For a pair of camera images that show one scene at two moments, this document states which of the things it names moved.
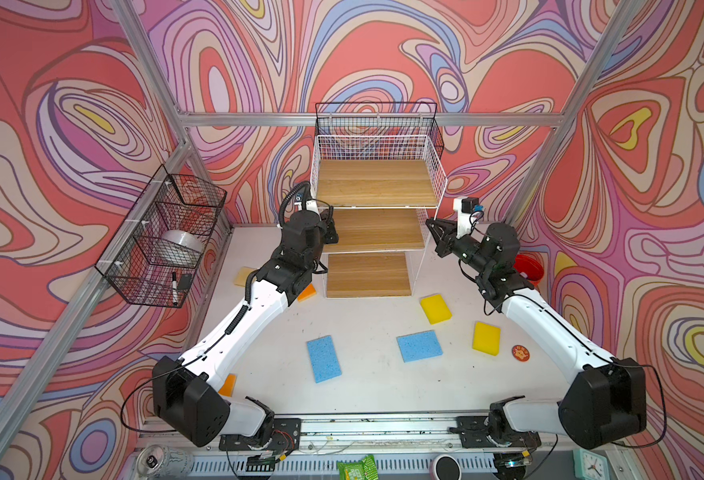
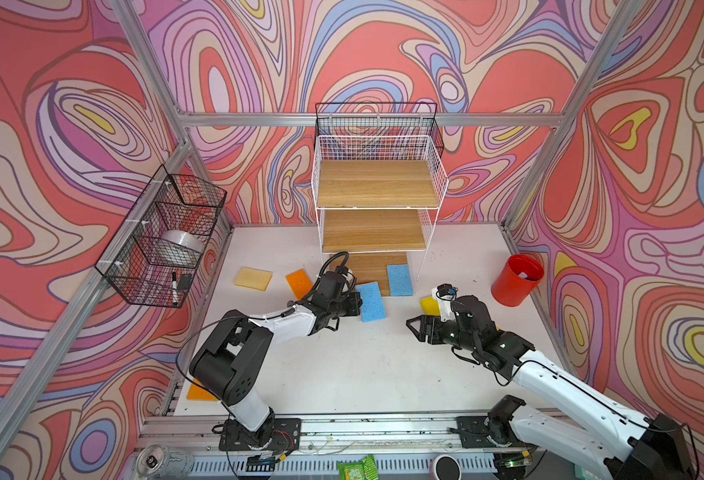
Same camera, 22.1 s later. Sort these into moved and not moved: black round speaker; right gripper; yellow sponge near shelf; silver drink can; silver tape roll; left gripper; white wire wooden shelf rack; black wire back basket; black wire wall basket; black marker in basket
Moved: right gripper; left gripper
Not moved: yellow sponge near shelf; silver drink can; black wire wall basket; silver tape roll; black marker in basket; black wire back basket; white wire wooden shelf rack; black round speaker
